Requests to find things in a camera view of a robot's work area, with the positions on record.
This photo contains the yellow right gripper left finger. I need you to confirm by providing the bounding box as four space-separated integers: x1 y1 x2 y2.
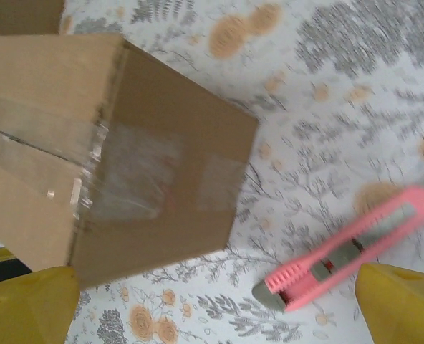
0 264 81 344

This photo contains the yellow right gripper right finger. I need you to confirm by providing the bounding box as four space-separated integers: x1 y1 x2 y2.
352 263 424 344

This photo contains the plain cardboard express box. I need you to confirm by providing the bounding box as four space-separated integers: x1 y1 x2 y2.
0 33 260 290

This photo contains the pink utility knife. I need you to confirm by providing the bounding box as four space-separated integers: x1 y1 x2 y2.
251 185 424 313

